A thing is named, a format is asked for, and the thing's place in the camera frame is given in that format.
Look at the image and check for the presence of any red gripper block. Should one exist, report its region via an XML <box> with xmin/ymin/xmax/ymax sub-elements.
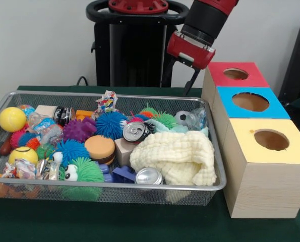
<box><xmin>160</xmin><ymin>31</ymin><xmax>216</xmax><ymax>96</ymax></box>

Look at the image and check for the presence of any black crushed soda can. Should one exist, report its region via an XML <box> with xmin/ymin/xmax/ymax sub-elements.
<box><xmin>123</xmin><ymin>122</ymin><xmax>157</xmax><ymax>143</ymax></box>

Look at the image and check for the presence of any shallow clear mesh bin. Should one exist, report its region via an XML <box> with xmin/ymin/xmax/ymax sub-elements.
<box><xmin>0</xmin><ymin>90</ymin><xmax>228</xmax><ymax>207</ymax></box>

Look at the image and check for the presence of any wooden box with three holes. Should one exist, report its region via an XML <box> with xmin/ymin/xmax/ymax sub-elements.
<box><xmin>201</xmin><ymin>61</ymin><xmax>300</xmax><ymax>219</ymax></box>

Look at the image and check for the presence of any small black white soccer ball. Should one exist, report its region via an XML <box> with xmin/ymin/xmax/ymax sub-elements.
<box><xmin>174</xmin><ymin>110</ymin><xmax>192</xmax><ymax>126</ymax></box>

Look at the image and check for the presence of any cream waffle cloth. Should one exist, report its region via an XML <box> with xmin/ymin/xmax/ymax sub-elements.
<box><xmin>129</xmin><ymin>132</ymin><xmax>218</xmax><ymax>187</ymax></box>

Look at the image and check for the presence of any silver crushed can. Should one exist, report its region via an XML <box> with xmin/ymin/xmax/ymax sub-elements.
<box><xmin>134</xmin><ymin>168</ymin><xmax>164</xmax><ymax>186</ymax></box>

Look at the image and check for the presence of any toy hamburger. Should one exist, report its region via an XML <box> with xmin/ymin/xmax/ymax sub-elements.
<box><xmin>84</xmin><ymin>135</ymin><xmax>116</xmax><ymax>166</ymax></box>

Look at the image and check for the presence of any purple spiky ball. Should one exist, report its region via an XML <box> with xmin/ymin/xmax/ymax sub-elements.
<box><xmin>63</xmin><ymin>117</ymin><xmax>98</xmax><ymax>144</ymax></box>

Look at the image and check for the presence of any green fuzzy toy with eyes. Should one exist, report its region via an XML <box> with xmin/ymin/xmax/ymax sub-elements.
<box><xmin>58</xmin><ymin>157</ymin><xmax>105</xmax><ymax>183</ymax></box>

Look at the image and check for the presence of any blue fuzzy toy with eyes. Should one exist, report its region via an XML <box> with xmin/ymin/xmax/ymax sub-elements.
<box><xmin>51</xmin><ymin>139</ymin><xmax>91</xmax><ymax>167</ymax></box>

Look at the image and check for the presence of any plain yellow ball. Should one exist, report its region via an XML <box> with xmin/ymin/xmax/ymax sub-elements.
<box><xmin>0</xmin><ymin>106</ymin><xmax>27</xmax><ymax>133</ymax></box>

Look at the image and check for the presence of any yellow smiley face ball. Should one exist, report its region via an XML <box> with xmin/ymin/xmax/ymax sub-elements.
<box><xmin>8</xmin><ymin>146</ymin><xmax>39</xmax><ymax>166</ymax></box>

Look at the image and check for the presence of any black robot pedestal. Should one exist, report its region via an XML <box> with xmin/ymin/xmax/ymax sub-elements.
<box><xmin>85</xmin><ymin>0</ymin><xmax>191</xmax><ymax>88</ymax></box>

